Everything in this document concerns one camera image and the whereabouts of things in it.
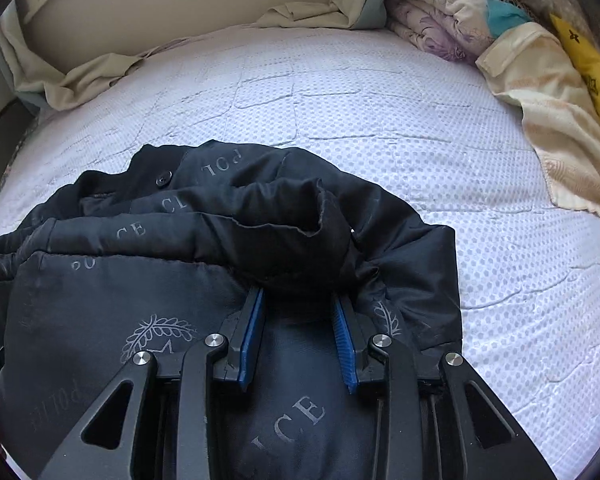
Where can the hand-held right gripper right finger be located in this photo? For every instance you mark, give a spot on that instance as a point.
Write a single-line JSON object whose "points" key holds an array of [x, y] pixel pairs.
{"points": [[345, 345]]}

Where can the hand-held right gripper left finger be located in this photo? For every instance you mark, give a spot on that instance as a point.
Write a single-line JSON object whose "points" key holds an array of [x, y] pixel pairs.
{"points": [[252, 340]]}

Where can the cream blanket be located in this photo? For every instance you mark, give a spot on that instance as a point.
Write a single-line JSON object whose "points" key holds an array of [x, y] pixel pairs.
{"points": [[545, 110]]}

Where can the bed with white dotted cover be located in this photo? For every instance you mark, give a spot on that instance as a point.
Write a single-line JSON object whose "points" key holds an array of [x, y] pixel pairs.
{"points": [[380, 135]]}

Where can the teal curtain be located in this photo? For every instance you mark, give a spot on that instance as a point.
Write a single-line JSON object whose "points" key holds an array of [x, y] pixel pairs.
{"points": [[370, 15]]}

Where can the dark bed frame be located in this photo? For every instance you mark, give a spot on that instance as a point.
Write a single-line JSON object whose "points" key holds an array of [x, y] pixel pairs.
{"points": [[0, 130]]}

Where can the purple floral quilt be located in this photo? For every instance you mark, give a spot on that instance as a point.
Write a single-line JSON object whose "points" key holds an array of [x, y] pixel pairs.
{"points": [[430, 15]]}

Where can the yellow printed pillow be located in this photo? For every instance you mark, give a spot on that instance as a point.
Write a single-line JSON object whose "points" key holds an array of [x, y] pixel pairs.
{"points": [[597, 75]]}

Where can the dark navy buttoned jacket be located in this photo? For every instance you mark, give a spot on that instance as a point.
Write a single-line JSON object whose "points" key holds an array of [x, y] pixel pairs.
{"points": [[155, 270]]}

